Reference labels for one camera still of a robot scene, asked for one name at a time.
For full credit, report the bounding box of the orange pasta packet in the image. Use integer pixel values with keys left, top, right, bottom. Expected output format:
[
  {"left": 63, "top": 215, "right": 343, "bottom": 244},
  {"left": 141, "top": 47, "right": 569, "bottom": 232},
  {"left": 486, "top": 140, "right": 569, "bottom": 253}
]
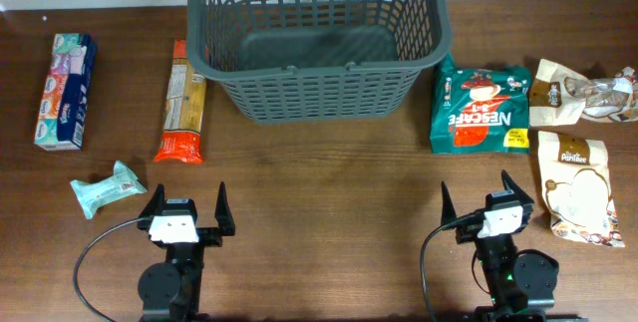
[{"left": 154, "top": 40, "right": 206, "bottom": 163}]

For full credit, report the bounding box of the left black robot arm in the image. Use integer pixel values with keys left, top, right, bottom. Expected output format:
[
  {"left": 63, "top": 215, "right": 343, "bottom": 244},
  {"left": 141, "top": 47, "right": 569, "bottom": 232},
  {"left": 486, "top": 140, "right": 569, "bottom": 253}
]
[{"left": 137, "top": 183, "right": 236, "bottom": 322}]

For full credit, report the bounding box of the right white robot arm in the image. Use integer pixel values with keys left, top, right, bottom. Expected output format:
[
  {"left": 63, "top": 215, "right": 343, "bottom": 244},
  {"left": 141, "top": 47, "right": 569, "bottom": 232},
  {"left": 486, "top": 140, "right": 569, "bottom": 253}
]
[{"left": 439, "top": 171, "right": 581, "bottom": 321}]

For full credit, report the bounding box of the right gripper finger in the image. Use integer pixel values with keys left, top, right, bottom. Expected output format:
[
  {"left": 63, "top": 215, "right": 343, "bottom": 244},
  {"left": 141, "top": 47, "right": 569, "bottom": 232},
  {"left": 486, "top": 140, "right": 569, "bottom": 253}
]
[
  {"left": 441, "top": 181, "right": 458, "bottom": 226},
  {"left": 500, "top": 169, "right": 534, "bottom": 206}
]

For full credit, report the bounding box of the black cable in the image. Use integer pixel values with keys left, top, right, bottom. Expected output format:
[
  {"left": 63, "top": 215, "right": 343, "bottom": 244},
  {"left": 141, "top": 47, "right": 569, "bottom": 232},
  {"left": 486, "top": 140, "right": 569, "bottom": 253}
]
[
  {"left": 72, "top": 216, "right": 152, "bottom": 322},
  {"left": 419, "top": 211, "right": 487, "bottom": 322}
]

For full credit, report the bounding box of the right black cable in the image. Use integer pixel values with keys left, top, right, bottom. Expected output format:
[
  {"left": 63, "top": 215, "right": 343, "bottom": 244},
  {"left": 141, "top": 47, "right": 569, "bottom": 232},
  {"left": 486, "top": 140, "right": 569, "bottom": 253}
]
[{"left": 419, "top": 211, "right": 487, "bottom": 322}]

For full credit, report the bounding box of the beige Pantree snack bag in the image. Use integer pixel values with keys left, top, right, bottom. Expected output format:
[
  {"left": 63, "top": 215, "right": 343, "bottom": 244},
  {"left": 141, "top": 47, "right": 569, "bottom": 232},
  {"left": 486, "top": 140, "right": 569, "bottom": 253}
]
[{"left": 537, "top": 131, "right": 625, "bottom": 248}]

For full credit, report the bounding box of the Kleenex tissue box pack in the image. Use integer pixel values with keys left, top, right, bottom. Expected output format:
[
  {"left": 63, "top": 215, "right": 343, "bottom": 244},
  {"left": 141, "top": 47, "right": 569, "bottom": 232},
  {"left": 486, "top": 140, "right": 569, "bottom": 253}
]
[{"left": 34, "top": 33, "right": 98, "bottom": 151}]

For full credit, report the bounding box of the grey plastic basket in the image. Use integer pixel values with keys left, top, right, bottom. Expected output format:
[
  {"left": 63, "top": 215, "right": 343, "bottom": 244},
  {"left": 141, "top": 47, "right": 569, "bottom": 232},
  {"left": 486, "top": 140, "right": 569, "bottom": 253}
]
[{"left": 186, "top": 0, "right": 452, "bottom": 124}]

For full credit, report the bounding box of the left black cable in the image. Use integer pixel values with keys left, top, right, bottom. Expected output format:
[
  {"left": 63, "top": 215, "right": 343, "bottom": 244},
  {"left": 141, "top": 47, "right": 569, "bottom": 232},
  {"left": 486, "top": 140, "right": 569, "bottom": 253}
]
[{"left": 72, "top": 216, "right": 152, "bottom": 322}]

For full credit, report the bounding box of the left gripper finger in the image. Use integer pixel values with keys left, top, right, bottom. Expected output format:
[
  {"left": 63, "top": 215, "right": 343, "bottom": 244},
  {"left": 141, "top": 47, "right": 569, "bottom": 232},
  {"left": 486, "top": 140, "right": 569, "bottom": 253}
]
[
  {"left": 140, "top": 183, "right": 164, "bottom": 217},
  {"left": 214, "top": 181, "right": 235, "bottom": 227}
]

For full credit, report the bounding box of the small mint green packet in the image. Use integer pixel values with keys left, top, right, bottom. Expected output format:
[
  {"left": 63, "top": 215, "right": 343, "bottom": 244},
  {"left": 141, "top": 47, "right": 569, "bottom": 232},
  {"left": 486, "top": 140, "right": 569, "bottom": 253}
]
[{"left": 70, "top": 161, "right": 148, "bottom": 219}]

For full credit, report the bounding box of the green Nescafe bag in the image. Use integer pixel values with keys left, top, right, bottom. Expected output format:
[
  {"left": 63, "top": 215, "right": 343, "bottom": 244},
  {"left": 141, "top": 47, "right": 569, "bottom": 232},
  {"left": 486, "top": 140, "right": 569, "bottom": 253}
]
[{"left": 430, "top": 56, "right": 532, "bottom": 155}]

